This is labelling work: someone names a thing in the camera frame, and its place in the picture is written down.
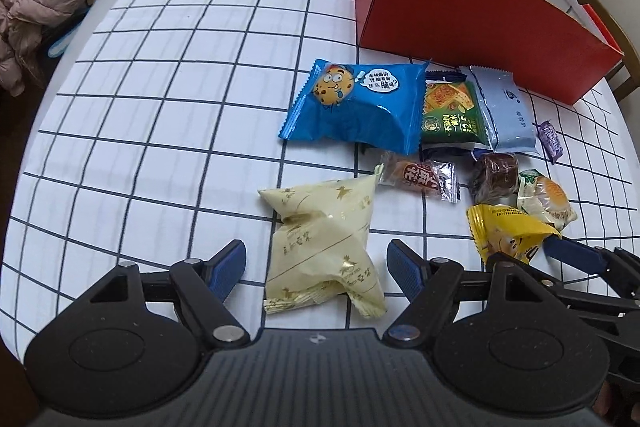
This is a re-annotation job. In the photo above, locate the wooden chair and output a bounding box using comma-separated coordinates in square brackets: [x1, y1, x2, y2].
[575, 0, 640, 102]

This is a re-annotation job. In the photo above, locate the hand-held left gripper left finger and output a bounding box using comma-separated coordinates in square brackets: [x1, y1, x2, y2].
[75, 239, 251, 351]

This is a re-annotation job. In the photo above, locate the blue cookie packet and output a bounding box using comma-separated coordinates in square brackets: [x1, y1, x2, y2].
[278, 59, 432, 156]

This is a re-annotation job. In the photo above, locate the clear wrapped red label snack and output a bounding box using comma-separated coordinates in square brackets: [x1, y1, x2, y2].
[375, 152, 460, 204]

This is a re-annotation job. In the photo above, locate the light blue snack packet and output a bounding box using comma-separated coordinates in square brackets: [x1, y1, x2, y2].
[459, 66, 543, 156]

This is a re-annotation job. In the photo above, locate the purple wrapped candy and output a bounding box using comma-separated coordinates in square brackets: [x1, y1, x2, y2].
[536, 120, 564, 165]

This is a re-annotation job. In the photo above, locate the red cardboard box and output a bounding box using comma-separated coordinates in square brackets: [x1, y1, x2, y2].
[350, 0, 626, 106]

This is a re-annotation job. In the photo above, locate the dark blue white packet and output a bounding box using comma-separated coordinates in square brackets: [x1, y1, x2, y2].
[419, 70, 491, 154]

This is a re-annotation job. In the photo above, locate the wrapped bread bun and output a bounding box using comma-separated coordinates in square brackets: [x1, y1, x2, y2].
[516, 170, 578, 228]

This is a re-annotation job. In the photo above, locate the white grid tablecloth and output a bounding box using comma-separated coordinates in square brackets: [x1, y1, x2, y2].
[0, 0, 640, 360]

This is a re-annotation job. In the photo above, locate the yellow snack packet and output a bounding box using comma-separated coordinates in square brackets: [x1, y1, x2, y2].
[466, 204, 563, 268]

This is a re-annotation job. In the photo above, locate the cream gold-print snack packet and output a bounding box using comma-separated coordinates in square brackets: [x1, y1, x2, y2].
[257, 173, 388, 320]

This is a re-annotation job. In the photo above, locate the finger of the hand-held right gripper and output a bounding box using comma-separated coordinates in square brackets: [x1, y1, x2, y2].
[520, 269, 640, 333]
[542, 237, 640, 290]

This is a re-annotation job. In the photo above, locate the dark brown cake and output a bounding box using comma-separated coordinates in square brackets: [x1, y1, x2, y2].
[470, 152, 521, 205]

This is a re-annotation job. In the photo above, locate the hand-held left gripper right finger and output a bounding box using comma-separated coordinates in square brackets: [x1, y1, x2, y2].
[382, 238, 567, 351]

